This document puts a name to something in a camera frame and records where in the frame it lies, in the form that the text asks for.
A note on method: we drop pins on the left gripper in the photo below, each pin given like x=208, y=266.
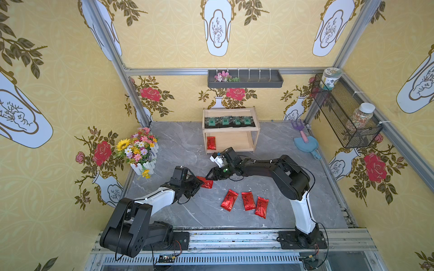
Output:
x=194, y=182

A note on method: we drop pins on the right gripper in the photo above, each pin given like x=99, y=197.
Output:
x=217, y=172

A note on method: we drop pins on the red tea bag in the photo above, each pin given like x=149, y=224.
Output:
x=261, y=207
x=229, y=200
x=206, y=183
x=211, y=143
x=248, y=201

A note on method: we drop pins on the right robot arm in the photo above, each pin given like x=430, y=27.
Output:
x=290, y=178

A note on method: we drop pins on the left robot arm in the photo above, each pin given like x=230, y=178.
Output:
x=129, y=229

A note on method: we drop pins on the wooden two-tier shelf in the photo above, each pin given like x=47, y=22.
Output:
x=241, y=139

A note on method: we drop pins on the flower bouquet in white planter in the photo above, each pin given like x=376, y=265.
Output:
x=139, y=151

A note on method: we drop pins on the small circuit board left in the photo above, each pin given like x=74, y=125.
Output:
x=166, y=259

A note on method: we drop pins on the purple pink toy rake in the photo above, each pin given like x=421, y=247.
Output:
x=299, y=126

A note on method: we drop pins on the pink flowers in tray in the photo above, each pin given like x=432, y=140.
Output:
x=224, y=76

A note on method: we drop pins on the small connector right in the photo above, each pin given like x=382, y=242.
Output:
x=309, y=263

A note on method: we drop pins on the patterned lidded jar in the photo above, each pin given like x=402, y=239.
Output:
x=329, y=78

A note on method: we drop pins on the glass jar of sprinkles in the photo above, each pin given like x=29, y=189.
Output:
x=360, y=117

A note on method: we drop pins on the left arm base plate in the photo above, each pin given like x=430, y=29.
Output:
x=181, y=240

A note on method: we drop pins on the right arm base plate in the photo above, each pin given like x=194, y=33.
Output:
x=288, y=241

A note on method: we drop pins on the grey wall tray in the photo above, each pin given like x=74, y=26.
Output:
x=249, y=78

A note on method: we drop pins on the black wire wall basket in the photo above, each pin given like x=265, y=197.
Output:
x=338, y=106

